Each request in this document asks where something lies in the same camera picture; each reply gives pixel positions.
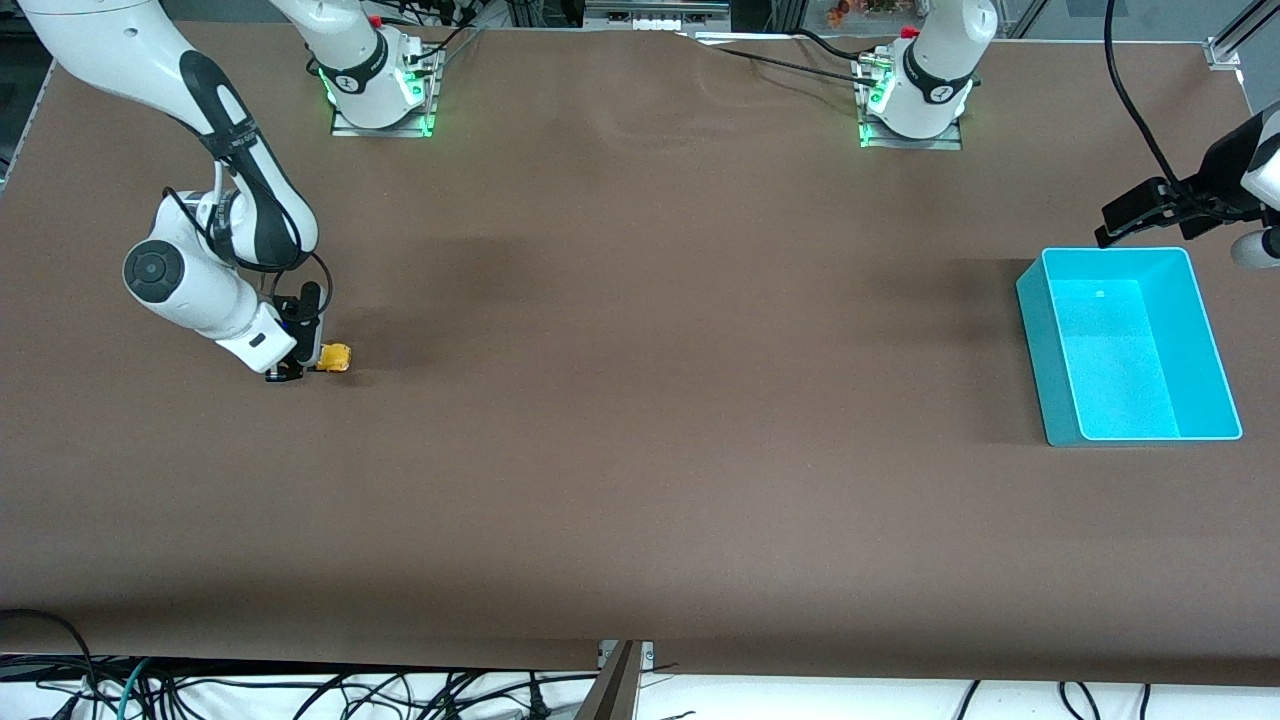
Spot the black looped floor cable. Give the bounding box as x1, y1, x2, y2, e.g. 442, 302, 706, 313
0, 607, 97, 691

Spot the teal floor cable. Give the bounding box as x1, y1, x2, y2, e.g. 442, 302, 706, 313
114, 657, 153, 720

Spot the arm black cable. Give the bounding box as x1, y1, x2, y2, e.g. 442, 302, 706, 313
1102, 0, 1196, 193
162, 160, 335, 331

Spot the teal plastic bin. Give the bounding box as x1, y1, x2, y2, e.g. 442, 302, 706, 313
1016, 247, 1244, 448

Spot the black cable on table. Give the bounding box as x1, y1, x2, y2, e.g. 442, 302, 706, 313
690, 30, 871, 81

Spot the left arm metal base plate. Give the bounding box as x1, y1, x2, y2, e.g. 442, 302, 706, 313
858, 55, 964, 152

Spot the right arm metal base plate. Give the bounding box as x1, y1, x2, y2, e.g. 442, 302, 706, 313
330, 45, 441, 138

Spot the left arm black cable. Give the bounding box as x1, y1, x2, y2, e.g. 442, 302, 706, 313
1102, 0, 1196, 193

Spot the brown table cover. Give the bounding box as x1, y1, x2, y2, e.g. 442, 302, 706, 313
0, 20, 1280, 687

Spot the aluminium profile post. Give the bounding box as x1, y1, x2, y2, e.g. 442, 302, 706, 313
575, 640, 656, 720

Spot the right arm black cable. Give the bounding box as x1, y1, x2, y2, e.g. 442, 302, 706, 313
162, 160, 335, 331

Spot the aluminium frame rail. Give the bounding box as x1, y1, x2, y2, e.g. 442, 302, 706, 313
585, 0, 733, 20

